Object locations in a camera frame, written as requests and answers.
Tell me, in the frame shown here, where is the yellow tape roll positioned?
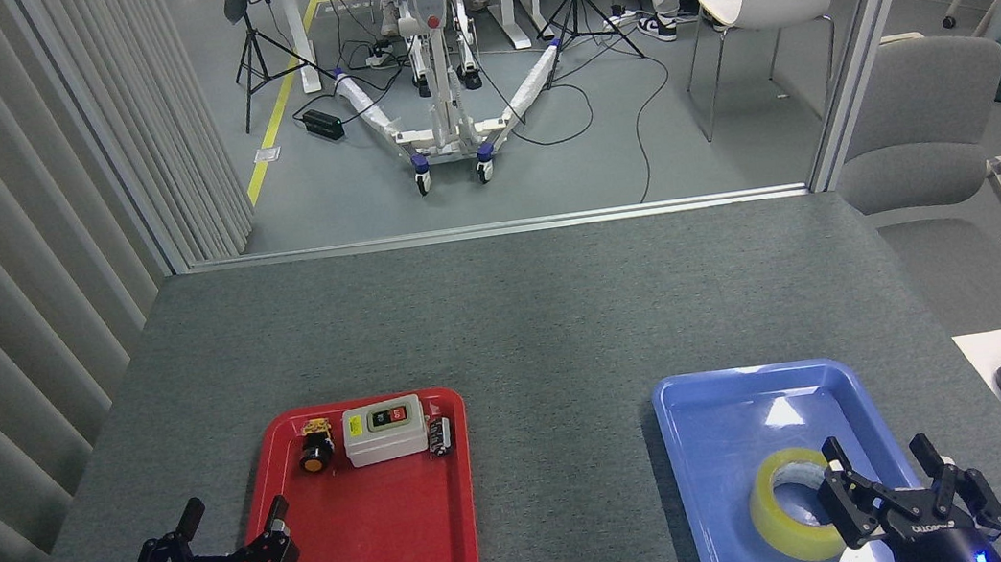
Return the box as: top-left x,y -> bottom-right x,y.
742,442 -> 853,562

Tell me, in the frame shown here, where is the red plastic tray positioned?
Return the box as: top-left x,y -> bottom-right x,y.
195,384 -> 487,562

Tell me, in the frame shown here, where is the black yellow push button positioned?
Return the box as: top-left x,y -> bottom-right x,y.
294,417 -> 338,476

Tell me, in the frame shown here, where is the blue plastic tray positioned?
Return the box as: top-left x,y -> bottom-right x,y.
649,340 -> 969,562

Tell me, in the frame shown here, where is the grey office chair with armrest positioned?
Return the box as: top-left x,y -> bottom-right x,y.
819,27 -> 1001,348

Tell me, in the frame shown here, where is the black power strip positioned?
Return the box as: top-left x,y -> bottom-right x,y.
301,105 -> 348,147

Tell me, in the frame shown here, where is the white wheeled stand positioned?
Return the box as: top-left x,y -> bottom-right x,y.
321,0 -> 580,206

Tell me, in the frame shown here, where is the black tripod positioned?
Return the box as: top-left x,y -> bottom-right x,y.
224,0 -> 341,135
533,0 -> 649,90

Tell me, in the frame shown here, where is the white power strip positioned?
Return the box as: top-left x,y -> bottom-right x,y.
362,38 -> 398,70

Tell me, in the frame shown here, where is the white two-button switch box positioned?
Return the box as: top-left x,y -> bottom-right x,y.
338,392 -> 432,469

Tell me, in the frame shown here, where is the small black switch component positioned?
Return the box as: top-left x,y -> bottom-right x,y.
425,414 -> 456,459

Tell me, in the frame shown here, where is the black floor cable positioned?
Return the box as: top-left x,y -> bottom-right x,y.
617,18 -> 688,204

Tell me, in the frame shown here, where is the silver frame post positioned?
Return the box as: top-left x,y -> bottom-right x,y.
784,0 -> 971,195

